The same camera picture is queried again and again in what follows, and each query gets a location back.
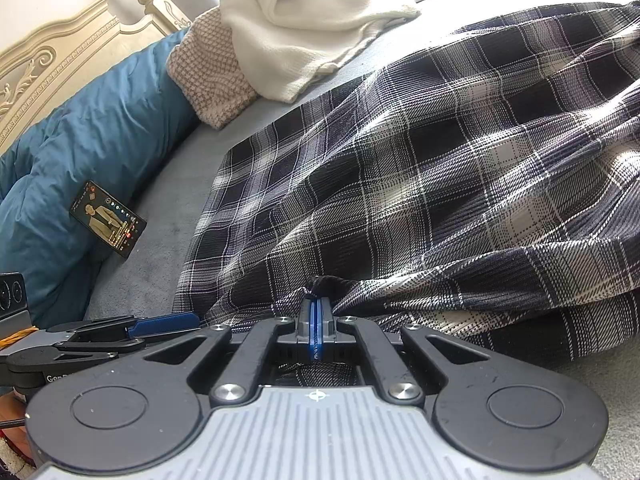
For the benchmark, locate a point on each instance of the black smartphone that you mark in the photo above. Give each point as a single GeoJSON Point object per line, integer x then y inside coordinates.
{"type": "Point", "coordinates": [107, 220]}

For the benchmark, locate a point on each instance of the cream carved headboard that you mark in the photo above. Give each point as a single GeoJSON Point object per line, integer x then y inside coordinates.
{"type": "Point", "coordinates": [50, 70]}

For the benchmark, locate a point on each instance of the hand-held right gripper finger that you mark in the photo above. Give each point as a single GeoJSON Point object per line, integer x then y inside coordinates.
{"type": "Point", "coordinates": [312, 330]}
{"type": "Point", "coordinates": [320, 332]}

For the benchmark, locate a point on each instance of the cream knit sweater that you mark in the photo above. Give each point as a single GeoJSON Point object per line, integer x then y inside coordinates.
{"type": "Point", "coordinates": [300, 35]}

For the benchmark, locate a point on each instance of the black white plaid shirt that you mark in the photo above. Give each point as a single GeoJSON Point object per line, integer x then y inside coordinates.
{"type": "Point", "coordinates": [425, 160]}

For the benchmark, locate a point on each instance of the pink checked knit cloth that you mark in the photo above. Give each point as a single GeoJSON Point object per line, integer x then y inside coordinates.
{"type": "Point", "coordinates": [210, 70]}

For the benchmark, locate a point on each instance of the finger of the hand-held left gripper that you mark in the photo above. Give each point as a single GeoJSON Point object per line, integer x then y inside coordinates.
{"type": "Point", "coordinates": [100, 349]}
{"type": "Point", "coordinates": [165, 324]}

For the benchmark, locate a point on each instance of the blue duvet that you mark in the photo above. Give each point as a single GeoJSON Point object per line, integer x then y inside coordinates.
{"type": "Point", "coordinates": [75, 135]}

